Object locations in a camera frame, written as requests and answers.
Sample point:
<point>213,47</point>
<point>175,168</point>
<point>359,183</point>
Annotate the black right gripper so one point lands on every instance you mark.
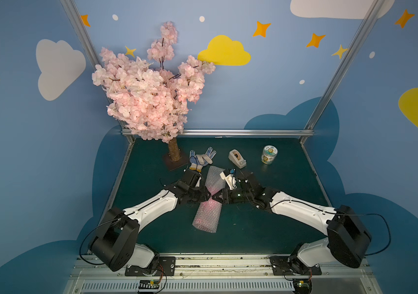
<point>227,195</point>

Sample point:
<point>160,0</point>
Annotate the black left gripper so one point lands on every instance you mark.
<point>201,193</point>

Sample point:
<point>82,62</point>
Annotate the clear bubble wrap sheet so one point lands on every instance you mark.
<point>202,221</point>

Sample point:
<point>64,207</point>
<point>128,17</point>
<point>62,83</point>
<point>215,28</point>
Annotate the white tape dispenser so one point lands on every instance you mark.
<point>236,158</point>

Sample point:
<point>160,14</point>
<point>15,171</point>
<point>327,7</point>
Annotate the pink plastic wine glass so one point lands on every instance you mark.
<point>213,207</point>

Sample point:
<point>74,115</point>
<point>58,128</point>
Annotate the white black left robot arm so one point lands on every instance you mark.
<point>114,240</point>

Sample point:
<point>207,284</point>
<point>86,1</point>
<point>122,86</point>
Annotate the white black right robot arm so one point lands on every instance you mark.
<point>346,237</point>

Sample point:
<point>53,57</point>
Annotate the blue white work gloves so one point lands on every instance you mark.
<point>199,161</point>

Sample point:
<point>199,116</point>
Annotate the green labelled round tin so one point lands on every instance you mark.
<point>269,154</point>

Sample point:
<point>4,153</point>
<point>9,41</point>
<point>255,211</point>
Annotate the pink artificial blossom tree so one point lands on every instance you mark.
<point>151,101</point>

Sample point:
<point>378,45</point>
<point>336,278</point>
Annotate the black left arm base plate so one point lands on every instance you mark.
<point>159,265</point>

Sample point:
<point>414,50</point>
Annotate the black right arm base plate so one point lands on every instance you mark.
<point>283,266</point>

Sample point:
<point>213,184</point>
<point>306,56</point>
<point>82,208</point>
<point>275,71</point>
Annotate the aluminium front rail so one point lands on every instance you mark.
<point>222,274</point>

